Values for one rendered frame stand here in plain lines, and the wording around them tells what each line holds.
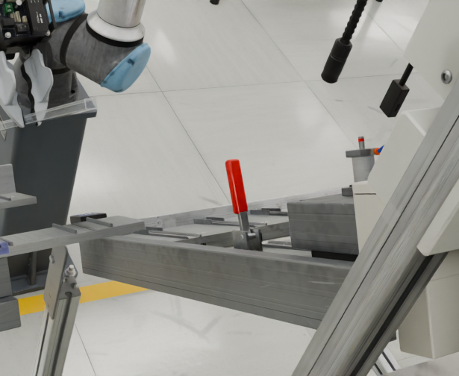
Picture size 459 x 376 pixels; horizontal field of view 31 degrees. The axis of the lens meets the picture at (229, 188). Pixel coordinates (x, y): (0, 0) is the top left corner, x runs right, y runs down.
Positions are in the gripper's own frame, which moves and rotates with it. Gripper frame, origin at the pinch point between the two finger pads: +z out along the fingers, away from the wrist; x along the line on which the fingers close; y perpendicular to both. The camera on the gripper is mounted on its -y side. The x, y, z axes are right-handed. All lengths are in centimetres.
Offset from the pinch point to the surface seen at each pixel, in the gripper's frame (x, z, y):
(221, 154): 104, -13, -131
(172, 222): 28.2, 14.3, -23.8
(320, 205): 14.8, 19.8, 34.3
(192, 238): 21.6, 18.4, -5.4
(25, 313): 24, 23, -106
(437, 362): 67, 48, -13
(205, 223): 31.9, 15.8, -19.8
